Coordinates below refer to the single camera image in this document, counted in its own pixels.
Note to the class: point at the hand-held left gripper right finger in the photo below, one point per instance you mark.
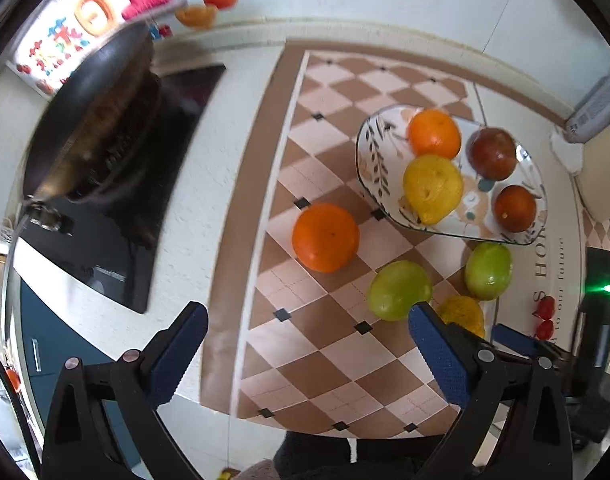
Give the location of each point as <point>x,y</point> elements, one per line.
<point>442,357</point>

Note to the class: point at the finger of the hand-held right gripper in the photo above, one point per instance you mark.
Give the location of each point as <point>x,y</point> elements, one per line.
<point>516,338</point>

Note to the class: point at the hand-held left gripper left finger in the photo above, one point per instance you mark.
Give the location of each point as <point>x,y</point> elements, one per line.
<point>177,360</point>

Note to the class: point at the small yellow lemon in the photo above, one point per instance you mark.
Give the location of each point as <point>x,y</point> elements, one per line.
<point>464,312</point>

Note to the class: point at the green lime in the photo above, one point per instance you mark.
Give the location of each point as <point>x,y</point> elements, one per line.
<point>488,270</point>
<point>397,289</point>

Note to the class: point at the large orange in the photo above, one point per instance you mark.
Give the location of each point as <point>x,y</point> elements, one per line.
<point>325,238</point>

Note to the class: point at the glass plate with leaf print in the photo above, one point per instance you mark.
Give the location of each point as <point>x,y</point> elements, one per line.
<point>380,160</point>

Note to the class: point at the black glass cooktop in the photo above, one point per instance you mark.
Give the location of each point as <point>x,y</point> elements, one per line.
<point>110,255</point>

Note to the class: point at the brown checkered table mat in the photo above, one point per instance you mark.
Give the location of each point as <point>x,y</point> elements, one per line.
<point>315,340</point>

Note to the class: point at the small dark red fruit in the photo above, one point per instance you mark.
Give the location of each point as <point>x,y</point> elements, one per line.
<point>515,208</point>

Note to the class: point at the blue cabinet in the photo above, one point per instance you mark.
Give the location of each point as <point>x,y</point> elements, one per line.
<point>50,330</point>

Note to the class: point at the large yellow lemon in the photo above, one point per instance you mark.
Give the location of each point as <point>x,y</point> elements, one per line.
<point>430,186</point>

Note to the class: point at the large dark red fruit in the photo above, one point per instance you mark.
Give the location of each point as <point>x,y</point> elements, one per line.
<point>491,153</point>

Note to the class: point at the grey white packet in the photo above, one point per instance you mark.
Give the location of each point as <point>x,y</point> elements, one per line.
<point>596,110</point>

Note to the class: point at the black frying pan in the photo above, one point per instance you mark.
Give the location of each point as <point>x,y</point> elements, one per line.
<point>92,125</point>

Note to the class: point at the orange fruit wall sticker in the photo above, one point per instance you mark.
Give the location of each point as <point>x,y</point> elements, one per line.
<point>197,15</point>

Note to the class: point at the colourful wall poster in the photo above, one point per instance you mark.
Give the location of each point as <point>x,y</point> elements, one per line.
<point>85,15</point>

